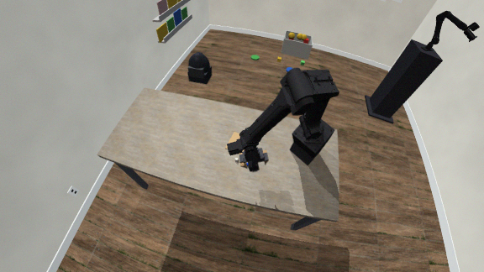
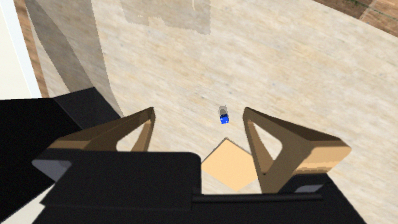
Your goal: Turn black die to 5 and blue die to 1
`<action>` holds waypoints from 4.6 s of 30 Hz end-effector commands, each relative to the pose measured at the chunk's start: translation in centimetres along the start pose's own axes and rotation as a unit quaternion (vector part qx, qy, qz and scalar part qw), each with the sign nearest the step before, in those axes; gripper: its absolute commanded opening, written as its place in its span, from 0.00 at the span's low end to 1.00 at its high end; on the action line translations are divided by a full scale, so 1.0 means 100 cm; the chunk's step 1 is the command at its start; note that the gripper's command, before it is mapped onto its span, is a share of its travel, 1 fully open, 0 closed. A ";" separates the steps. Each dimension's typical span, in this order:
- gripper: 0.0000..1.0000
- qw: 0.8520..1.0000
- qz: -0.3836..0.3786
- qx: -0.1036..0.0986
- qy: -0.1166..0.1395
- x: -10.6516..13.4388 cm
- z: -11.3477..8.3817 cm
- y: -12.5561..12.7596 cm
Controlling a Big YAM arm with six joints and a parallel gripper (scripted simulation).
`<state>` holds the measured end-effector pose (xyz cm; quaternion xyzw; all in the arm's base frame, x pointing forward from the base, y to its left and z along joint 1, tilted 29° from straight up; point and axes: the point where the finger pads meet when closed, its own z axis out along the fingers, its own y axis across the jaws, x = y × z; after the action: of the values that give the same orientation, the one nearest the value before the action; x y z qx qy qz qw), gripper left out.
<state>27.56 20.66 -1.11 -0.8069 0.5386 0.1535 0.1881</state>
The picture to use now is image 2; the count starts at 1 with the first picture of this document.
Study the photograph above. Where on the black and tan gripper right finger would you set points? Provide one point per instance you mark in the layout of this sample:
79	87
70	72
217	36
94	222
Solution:
304	150

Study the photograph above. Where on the tan flat mat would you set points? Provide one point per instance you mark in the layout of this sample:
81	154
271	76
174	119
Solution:
231	165

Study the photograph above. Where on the blue die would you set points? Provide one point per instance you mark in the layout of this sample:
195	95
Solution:
224	118

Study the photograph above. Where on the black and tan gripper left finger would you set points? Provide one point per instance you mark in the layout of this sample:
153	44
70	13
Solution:
104	137

